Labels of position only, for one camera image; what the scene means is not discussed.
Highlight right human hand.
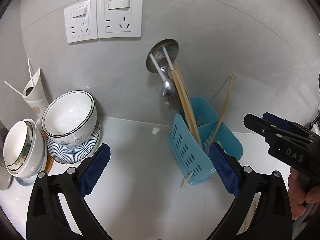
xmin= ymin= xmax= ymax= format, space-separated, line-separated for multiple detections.
xmin=287 ymin=167 xmax=320 ymax=220

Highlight wooden chopstick leaning alone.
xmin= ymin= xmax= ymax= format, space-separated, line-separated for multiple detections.
xmin=205 ymin=74 xmax=234 ymax=154

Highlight steel kettle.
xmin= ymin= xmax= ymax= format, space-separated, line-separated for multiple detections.
xmin=0 ymin=121 xmax=12 ymax=191

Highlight wooden tray under bowls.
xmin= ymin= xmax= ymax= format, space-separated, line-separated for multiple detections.
xmin=40 ymin=130 xmax=54 ymax=174

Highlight stacked white bowls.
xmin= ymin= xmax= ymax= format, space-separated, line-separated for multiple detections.
xmin=3 ymin=119 xmax=47 ymax=178

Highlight blue striped plate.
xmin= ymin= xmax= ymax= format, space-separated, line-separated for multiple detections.
xmin=47 ymin=121 xmax=100 ymax=164

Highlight blue plastic utensil holder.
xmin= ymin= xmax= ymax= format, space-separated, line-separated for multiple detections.
xmin=166 ymin=96 xmax=244 ymax=186

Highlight chopstick under holder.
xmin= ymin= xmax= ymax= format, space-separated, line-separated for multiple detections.
xmin=180 ymin=172 xmax=193 ymax=189

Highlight steel spoon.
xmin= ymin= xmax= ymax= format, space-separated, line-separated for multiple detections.
xmin=162 ymin=79 xmax=182 ymax=114

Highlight white toothpick holder cup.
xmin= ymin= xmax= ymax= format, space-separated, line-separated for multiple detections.
xmin=4 ymin=58 xmax=49 ymax=123

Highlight white chopstick left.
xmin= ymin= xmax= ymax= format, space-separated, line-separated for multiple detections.
xmin=149 ymin=53 xmax=167 ymax=81

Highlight white chopstick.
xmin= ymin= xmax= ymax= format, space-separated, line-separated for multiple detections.
xmin=149 ymin=53 xmax=167 ymax=81
xmin=162 ymin=45 xmax=174 ymax=71

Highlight white chopstick right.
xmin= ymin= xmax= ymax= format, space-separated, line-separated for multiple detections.
xmin=162 ymin=45 xmax=174 ymax=71

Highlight steel ladle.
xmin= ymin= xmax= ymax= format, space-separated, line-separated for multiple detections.
xmin=146 ymin=39 xmax=179 ymax=79

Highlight right white wall socket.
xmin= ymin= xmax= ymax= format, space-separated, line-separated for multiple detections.
xmin=97 ymin=0 xmax=143 ymax=38

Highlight white wall socket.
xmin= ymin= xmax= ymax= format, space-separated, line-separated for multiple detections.
xmin=64 ymin=0 xmax=98 ymax=43
xmin=97 ymin=0 xmax=143 ymax=38

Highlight left white wall socket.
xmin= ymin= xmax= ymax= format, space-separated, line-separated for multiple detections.
xmin=64 ymin=0 xmax=98 ymax=43

